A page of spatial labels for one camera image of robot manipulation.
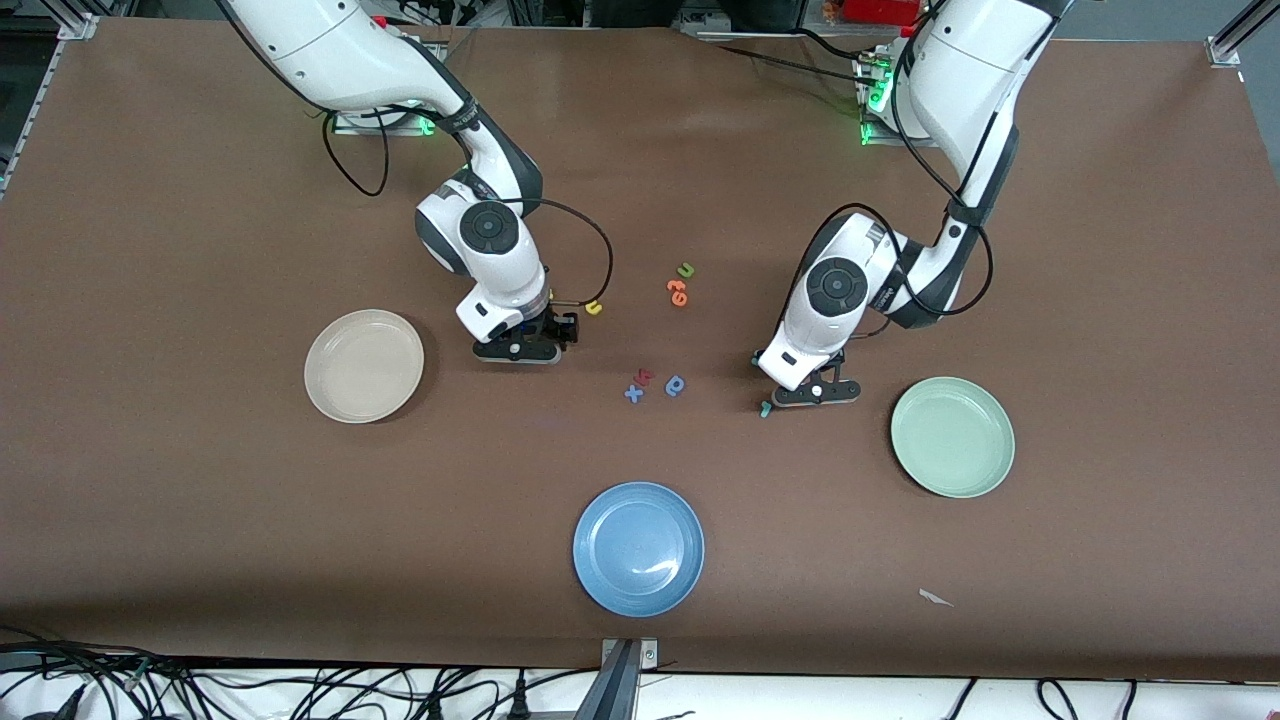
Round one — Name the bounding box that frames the beige brown plate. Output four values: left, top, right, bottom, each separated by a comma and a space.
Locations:
304, 309, 426, 425

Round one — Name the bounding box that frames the brown table cover mat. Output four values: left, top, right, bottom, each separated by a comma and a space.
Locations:
0, 18, 1280, 683

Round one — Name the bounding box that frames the thick black floor cable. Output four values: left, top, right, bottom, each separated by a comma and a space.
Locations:
0, 640, 166, 669

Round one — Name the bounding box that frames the light green plate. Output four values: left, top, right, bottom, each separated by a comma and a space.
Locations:
890, 376, 1016, 499

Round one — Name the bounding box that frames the silver metal bracket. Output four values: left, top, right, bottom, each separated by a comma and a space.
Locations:
601, 637, 660, 671

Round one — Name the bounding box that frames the thin black table cable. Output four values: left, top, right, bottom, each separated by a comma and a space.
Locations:
695, 35, 881, 91

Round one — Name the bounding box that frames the red box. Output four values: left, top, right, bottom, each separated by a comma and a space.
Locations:
840, 0, 916, 26

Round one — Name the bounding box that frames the blue plate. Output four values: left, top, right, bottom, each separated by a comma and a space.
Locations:
573, 482, 706, 618

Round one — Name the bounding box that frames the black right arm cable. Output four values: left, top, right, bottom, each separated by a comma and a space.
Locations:
320, 100, 614, 309

